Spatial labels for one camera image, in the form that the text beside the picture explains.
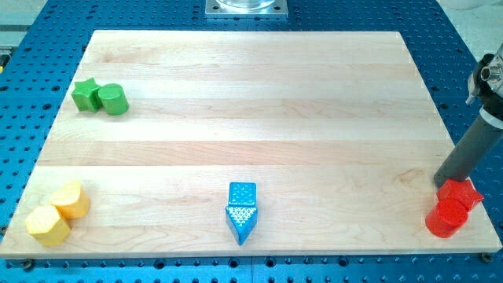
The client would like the green star block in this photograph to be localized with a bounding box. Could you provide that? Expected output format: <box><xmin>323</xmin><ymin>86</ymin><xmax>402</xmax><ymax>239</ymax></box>
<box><xmin>71</xmin><ymin>78</ymin><xmax>102</xmax><ymax>112</ymax></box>

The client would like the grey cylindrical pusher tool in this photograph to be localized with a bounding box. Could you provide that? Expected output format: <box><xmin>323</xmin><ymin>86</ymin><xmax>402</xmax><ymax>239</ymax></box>
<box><xmin>433</xmin><ymin>108</ymin><xmax>502</xmax><ymax>188</ymax></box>

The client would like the red star block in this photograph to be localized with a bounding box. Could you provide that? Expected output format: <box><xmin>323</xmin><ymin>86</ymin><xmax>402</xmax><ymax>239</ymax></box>
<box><xmin>436</xmin><ymin>179</ymin><xmax>484</xmax><ymax>211</ymax></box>

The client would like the blue triangle block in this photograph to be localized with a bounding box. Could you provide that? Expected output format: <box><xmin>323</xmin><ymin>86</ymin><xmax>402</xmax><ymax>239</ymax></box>
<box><xmin>226</xmin><ymin>206</ymin><xmax>258</xmax><ymax>245</ymax></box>

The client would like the blue cube block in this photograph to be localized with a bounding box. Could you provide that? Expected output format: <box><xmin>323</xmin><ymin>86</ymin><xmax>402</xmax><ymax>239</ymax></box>
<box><xmin>228</xmin><ymin>182</ymin><xmax>257</xmax><ymax>207</ymax></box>

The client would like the green cylinder block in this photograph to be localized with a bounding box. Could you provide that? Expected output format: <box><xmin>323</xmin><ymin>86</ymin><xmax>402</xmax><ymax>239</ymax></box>
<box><xmin>97</xmin><ymin>83</ymin><xmax>129</xmax><ymax>116</ymax></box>

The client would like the yellow hexagon block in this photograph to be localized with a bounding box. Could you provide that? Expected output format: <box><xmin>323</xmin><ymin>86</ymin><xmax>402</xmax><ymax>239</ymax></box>
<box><xmin>24</xmin><ymin>205</ymin><xmax>71</xmax><ymax>246</ymax></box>

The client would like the blue perforated table plate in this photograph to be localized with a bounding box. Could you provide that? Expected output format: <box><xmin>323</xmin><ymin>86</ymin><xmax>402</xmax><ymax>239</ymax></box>
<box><xmin>1</xmin><ymin>1</ymin><xmax>502</xmax><ymax>282</ymax></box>

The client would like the wooden board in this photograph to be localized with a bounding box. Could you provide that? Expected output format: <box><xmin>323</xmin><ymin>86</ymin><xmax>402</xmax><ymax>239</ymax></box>
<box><xmin>1</xmin><ymin>30</ymin><xmax>501</xmax><ymax>259</ymax></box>

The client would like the red cylinder block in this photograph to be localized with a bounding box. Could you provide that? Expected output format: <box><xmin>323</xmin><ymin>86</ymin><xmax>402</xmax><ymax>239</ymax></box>
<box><xmin>425</xmin><ymin>199</ymin><xmax>468</xmax><ymax>238</ymax></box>

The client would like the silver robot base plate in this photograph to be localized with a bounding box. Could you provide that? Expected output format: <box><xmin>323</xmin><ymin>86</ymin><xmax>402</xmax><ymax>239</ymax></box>
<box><xmin>204</xmin><ymin>0</ymin><xmax>288</xmax><ymax>18</ymax></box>

